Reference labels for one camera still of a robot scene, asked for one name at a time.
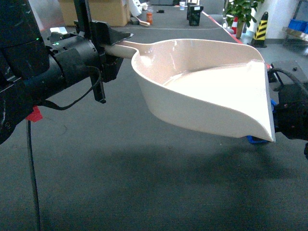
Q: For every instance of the potted green plant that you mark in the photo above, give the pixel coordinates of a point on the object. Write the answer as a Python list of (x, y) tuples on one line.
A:
[(242, 9)]

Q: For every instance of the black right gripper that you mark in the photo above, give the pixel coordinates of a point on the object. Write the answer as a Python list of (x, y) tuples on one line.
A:
[(291, 113)]

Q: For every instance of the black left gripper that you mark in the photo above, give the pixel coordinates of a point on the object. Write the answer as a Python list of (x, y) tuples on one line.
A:
[(78, 58)]

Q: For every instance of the beige plastic dustpan scoop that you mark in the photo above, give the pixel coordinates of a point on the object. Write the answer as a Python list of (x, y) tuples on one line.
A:
[(215, 87)]

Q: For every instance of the red white traffic cone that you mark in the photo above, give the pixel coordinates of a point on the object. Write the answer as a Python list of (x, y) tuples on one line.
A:
[(234, 25)]

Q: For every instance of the cardboard box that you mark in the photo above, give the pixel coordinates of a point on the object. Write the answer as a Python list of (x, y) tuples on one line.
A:
[(114, 12)]

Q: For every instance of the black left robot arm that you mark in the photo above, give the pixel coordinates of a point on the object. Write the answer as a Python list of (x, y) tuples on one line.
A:
[(31, 71)]

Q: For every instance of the black box on table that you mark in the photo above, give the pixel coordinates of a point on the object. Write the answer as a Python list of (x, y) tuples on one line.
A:
[(194, 13)]

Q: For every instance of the blue plastic block part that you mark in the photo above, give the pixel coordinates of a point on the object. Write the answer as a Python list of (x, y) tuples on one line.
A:
[(255, 140)]

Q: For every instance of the steel shelf rack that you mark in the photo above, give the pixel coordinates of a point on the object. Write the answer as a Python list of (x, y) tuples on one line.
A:
[(293, 37)]

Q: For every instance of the wooden handle brush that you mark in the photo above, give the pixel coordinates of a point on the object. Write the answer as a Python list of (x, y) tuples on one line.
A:
[(136, 21)]

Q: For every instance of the yellow black striped bollard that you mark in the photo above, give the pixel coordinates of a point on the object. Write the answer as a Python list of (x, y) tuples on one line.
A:
[(258, 40)]

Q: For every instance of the white cup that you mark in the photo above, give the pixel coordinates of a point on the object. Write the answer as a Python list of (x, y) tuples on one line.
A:
[(182, 5)]

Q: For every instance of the orange bottle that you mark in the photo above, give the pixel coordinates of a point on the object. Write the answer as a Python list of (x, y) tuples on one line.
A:
[(149, 15)]

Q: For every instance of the blue bin on shelf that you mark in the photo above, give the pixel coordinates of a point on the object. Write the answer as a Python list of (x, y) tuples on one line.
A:
[(298, 25)]

